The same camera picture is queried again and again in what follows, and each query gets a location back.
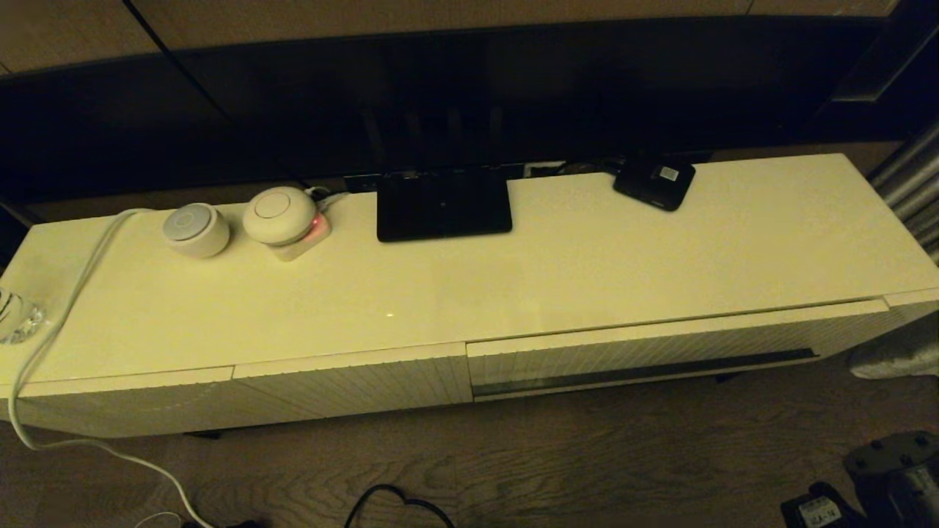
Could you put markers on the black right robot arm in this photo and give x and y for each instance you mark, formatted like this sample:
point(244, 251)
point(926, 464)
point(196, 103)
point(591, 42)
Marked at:
point(899, 477)

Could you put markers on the black television screen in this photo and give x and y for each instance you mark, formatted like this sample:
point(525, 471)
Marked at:
point(513, 95)

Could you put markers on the white fabric bundle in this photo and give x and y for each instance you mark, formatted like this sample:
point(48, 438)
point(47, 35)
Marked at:
point(895, 363)

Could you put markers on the dark wooden cabinet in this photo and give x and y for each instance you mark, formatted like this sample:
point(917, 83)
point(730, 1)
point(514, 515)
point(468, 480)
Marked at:
point(880, 73)

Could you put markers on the white TV cabinet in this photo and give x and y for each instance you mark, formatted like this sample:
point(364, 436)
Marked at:
point(440, 293)

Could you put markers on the small black set-top box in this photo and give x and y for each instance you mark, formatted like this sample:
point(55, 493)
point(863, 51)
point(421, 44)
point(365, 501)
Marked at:
point(653, 183)

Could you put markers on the white power strip red light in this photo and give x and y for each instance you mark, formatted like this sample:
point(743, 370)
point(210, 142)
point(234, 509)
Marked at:
point(301, 250)

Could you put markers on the clear glass object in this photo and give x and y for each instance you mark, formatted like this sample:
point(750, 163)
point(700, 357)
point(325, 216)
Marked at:
point(18, 319)

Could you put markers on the grey pleated curtain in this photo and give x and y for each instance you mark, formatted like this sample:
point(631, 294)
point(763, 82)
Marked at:
point(910, 191)

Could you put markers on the white speaker with grey top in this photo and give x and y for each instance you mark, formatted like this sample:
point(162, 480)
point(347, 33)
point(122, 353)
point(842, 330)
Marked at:
point(195, 230)

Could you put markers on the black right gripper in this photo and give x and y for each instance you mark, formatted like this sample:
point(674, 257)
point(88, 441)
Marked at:
point(818, 510)

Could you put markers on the black flat TV base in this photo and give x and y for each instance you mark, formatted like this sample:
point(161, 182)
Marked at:
point(440, 209)

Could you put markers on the white ribbed flat cabinet panel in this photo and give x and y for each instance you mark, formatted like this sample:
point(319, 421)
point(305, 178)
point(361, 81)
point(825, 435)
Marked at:
point(352, 389)

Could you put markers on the white ribbed drawer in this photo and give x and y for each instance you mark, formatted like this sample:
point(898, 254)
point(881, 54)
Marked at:
point(660, 352)

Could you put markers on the white dome-shaped device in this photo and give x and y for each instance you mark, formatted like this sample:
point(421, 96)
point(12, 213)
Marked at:
point(279, 215)

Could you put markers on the white ribbed curved cabinet panel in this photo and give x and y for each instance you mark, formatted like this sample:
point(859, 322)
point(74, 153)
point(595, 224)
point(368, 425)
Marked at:
point(132, 407)

